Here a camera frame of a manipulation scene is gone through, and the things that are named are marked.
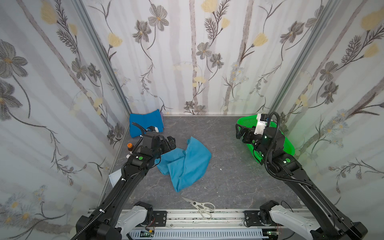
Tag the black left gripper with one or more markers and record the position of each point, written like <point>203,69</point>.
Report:
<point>165,144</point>

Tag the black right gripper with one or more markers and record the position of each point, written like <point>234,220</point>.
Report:
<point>248,135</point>

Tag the teal t-shirt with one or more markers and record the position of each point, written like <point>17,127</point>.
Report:
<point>185,167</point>

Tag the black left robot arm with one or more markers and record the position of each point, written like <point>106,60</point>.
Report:
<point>104,222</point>

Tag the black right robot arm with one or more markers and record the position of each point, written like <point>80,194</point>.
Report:
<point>334,225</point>

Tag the green plastic basket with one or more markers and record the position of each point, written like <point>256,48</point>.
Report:
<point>279,143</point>

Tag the brown bottle orange cap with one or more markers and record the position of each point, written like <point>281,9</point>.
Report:
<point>130,147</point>

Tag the folded blue t-shirt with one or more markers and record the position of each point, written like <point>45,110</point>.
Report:
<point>152,119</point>

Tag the white paper sheet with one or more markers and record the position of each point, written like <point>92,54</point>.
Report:
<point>114,177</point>

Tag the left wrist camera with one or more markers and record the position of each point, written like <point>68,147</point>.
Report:
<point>153,129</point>

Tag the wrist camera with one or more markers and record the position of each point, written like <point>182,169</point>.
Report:
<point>262,120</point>
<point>153,129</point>

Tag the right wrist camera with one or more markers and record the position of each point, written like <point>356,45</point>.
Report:
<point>262,120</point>

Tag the black rail bracket left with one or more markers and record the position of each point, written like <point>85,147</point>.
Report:
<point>159,219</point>

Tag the black rail bracket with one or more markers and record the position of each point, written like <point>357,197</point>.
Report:
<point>252,219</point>
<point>159,219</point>

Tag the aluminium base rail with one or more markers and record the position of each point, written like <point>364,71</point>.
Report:
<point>226,224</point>

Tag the white handled scissors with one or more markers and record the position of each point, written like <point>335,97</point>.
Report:
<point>205,209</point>

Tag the black rail bracket right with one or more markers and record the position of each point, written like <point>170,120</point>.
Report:
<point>252,219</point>

